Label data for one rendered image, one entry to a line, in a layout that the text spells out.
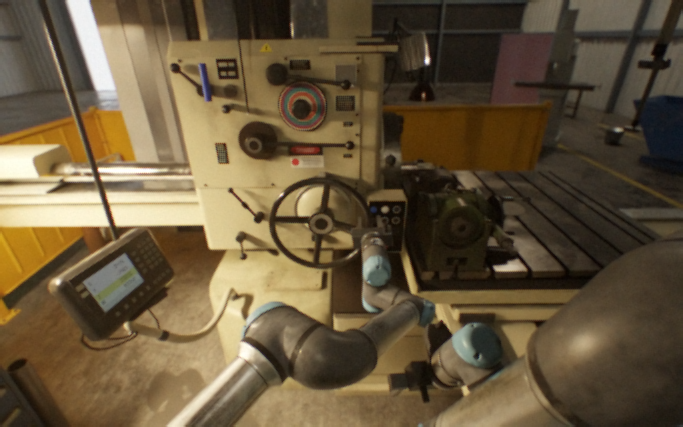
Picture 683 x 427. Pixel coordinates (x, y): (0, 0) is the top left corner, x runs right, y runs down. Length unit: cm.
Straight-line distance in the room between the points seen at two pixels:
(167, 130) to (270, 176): 97
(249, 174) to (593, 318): 127
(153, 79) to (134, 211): 72
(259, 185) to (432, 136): 279
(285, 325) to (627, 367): 54
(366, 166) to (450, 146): 273
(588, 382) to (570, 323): 4
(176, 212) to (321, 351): 144
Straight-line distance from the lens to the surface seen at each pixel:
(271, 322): 71
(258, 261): 230
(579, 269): 179
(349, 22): 195
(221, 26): 203
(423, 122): 389
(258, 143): 129
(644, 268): 33
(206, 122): 141
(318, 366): 66
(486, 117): 409
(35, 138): 397
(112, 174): 209
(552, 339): 34
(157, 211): 201
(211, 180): 148
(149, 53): 219
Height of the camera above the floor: 190
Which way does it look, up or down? 27 degrees down
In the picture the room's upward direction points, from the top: 1 degrees counter-clockwise
